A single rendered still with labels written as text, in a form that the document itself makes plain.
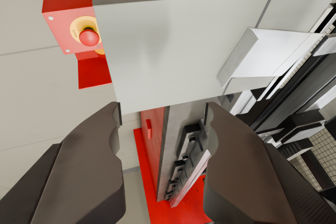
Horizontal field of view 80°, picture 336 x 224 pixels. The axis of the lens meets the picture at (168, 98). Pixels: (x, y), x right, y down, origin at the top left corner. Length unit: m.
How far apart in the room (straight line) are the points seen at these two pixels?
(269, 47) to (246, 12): 0.08
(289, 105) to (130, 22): 0.62
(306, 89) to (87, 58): 0.62
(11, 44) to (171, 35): 1.41
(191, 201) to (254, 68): 2.14
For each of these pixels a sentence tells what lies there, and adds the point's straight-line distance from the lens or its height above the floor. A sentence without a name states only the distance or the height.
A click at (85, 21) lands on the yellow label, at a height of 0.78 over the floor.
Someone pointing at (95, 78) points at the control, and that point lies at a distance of 0.58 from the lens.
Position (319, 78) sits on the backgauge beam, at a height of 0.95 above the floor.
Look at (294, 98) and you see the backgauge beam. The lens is 0.72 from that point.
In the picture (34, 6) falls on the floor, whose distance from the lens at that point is 1.39.
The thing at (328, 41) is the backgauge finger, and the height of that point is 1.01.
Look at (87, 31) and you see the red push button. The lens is 0.45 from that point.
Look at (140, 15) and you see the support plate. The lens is 0.20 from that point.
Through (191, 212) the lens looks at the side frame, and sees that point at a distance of 2.38.
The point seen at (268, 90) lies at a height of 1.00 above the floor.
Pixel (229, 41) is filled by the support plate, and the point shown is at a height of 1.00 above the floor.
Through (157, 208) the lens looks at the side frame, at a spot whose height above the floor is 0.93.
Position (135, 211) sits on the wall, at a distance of 3.95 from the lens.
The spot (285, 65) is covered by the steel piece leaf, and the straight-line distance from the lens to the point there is 0.37.
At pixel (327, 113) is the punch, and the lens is 0.36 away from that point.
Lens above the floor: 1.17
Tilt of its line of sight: 33 degrees down
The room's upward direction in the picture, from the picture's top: 162 degrees clockwise
